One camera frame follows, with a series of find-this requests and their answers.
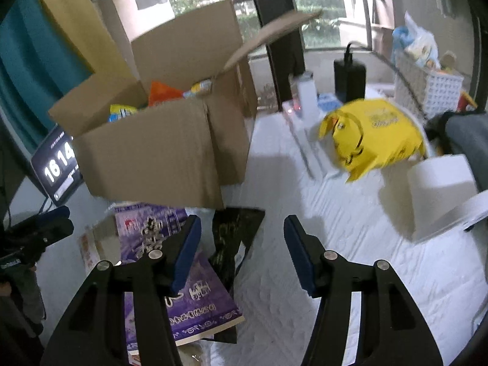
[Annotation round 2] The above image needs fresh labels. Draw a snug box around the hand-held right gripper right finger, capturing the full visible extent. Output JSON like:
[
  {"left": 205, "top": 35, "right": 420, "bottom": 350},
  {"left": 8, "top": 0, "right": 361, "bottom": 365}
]
[{"left": 284, "top": 214, "right": 445, "bottom": 366}]

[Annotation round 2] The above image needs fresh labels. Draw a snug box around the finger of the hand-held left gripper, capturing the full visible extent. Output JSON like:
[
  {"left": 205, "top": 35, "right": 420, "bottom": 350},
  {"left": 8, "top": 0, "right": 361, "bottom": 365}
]
[{"left": 7, "top": 205, "right": 75, "bottom": 254}]

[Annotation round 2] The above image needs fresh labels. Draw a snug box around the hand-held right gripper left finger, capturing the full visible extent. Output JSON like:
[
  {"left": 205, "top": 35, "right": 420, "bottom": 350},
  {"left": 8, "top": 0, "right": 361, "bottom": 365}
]
[{"left": 40, "top": 214, "right": 203, "bottom": 366}]

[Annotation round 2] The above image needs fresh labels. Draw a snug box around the black snack packet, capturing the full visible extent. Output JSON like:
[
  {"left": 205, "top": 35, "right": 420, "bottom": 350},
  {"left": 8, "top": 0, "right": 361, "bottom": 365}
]
[{"left": 208, "top": 207, "right": 266, "bottom": 344}]

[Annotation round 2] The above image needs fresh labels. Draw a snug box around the purple printed snack packet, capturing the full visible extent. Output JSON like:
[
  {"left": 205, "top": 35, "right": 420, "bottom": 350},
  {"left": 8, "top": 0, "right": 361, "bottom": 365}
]
[{"left": 113, "top": 202, "right": 245, "bottom": 352}]

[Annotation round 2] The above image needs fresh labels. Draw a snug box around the cardboard box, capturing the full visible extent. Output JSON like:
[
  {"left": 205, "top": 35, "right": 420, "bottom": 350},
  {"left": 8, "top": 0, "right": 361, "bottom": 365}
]
[{"left": 48, "top": 0, "right": 325, "bottom": 211}]

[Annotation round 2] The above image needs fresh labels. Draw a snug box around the person's left forearm grey sleeve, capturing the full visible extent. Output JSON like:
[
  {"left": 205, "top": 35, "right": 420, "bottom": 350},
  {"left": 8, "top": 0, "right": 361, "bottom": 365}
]
[{"left": 0, "top": 267, "right": 47, "bottom": 337}]

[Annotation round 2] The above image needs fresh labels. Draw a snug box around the black tablet showing clock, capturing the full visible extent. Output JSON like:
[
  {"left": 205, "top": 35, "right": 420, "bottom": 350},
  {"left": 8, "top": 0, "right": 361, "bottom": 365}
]
[{"left": 30, "top": 124, "right": 85, "bottom": 205}]

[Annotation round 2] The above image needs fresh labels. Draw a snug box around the white tray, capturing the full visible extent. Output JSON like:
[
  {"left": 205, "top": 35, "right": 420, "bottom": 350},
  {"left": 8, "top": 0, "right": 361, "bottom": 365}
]
[{"left": 281, "top": 91, "right": 432, "bottom": 181}]

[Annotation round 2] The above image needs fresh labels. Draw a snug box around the yellow plastic bag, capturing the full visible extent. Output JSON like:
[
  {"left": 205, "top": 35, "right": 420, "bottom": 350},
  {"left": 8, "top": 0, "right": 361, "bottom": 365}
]
[{"left": 318, "top": 98, "right": 426, "bottom": 184}]

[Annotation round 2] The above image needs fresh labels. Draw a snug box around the yellow blue snack packet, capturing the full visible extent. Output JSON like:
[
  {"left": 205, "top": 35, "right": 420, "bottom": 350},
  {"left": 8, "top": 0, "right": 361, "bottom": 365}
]
[
  {"left": 182, "top": 79, "right": 213, "bottom": 99},
  {"left": 108, "top": 103, "right": 138, "bottom": 123}
]

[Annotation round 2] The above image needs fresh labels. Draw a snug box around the blue ice tray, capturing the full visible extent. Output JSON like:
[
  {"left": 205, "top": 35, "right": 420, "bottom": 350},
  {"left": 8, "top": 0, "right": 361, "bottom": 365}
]
[{"left": 318, "top": 93, "right": 343, "bottom": 112}]

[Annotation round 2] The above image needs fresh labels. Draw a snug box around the white bottle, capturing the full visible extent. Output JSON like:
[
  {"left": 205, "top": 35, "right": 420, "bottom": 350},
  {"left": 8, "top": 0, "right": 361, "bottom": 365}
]
[{"left": 296, "top": 72, "right": 319, "bottom": 123}]

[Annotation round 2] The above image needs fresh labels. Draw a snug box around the white tissue roll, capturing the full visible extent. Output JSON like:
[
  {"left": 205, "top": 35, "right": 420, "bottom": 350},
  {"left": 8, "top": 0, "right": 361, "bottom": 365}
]
[{"left": 406, "top": 154, "right": 488, "bottom": 244}]

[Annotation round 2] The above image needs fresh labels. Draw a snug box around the orange snack packet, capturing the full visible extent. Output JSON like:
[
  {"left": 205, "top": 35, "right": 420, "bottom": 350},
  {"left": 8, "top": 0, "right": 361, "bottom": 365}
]
[{"left": 147, "top": 80, "right": 186, "bottom": 108}]

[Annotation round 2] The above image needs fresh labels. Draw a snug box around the teal curtain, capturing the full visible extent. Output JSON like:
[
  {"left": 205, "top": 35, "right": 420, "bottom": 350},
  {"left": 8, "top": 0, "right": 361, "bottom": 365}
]
[{"left": 0, "top": 0, "right": 97, "bottom": 158}]

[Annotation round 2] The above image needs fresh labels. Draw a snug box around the black power adapter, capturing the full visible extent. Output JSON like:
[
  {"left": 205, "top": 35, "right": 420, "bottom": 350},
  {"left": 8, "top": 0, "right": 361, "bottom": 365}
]
[{"left": 333, "top": 59, "right": 367, "bottom": 104}]

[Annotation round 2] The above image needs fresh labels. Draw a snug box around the grey folded cloth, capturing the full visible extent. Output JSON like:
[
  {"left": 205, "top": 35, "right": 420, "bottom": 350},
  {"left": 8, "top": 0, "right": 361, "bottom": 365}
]
[{"left": 426, "top": 110, "right": 488, "bottom": 192}]

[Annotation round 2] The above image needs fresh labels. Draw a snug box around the white lattice basket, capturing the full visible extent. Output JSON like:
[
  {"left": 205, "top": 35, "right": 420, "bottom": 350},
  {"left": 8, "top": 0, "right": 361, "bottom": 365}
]
[{"left": 392, "top": 51, "right": 465, "bottom": 120}]

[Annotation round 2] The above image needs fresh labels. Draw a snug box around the yellow curtain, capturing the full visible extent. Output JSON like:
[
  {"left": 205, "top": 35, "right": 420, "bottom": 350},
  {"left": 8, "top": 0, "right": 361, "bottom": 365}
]
[{"left": 32, "top": 0, "right": 135, "bottom": 85}]

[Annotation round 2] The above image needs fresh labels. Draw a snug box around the white plastic bag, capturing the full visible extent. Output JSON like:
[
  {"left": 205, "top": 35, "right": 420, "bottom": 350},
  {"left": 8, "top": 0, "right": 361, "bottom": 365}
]
[{"left": 392, "top": 11, "right": 440, "bottom": 68}]

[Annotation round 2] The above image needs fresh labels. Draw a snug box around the balcony railing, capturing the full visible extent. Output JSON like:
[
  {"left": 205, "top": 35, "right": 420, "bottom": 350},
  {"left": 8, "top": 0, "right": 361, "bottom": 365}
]
[{"left": 228, "top": 0, "right": 386, "bottom": 52}]

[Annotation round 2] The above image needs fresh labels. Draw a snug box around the black window frame post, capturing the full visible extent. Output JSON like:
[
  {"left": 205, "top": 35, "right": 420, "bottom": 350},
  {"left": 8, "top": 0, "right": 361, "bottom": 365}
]
[{"left": 243, "top": 0, "right": 306, "bottom": 103}]

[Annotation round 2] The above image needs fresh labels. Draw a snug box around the black charging cable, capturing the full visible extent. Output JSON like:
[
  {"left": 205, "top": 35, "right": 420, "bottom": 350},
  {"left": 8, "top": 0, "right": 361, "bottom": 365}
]
[{"left": 345, "top": 40, "right": 362, "bottom": 62}]

